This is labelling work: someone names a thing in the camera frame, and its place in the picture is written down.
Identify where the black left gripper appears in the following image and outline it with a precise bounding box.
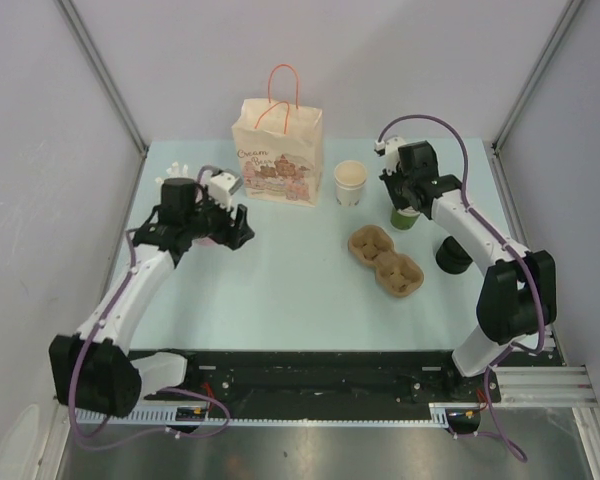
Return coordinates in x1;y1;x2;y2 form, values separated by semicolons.
185;187;254;251

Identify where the black cup lid stack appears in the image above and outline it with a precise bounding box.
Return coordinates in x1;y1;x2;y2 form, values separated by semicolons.
435;236;473;275

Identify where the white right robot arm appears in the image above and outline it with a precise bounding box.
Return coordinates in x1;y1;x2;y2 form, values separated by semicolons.
374;137;557;401

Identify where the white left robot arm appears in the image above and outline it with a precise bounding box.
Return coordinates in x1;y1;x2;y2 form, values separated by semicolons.
49;170;255;417

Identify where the printed paper takeout bag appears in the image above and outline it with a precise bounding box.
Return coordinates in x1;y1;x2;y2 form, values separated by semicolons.
231;64;324;207

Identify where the green paper cup stack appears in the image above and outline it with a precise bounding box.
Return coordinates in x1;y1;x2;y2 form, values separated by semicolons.
390;207;420;231

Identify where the pink straw holder cup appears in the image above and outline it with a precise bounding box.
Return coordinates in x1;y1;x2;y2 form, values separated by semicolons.
195;238;216;246

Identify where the white paper cup stack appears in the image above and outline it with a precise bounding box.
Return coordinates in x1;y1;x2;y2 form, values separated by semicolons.
334;160;368;207

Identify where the brown pulp cup carrier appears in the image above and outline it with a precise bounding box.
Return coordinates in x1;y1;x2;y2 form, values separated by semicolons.
347;225;424;298

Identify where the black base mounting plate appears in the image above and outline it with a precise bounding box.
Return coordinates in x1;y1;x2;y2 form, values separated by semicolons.
129;349;566;419

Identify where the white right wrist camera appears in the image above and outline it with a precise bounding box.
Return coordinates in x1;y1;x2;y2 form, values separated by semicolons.
374;136;407;172

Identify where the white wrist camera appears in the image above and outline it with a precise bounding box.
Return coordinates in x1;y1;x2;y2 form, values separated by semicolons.
207;170;243;210
374;136;407;172

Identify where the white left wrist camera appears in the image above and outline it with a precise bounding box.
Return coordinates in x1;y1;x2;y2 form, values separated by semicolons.
207;170;243;210

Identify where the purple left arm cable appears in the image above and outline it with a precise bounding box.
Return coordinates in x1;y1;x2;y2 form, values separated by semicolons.
67;164;231;454

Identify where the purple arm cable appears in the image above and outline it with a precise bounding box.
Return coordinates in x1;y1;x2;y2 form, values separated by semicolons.
67;164;231;454
377;114;549;464

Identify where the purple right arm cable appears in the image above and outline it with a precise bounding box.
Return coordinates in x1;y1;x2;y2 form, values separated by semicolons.
377;114;549;464

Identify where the white slotted cable duct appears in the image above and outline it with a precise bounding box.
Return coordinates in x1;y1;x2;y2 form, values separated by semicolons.
72;405;451;429

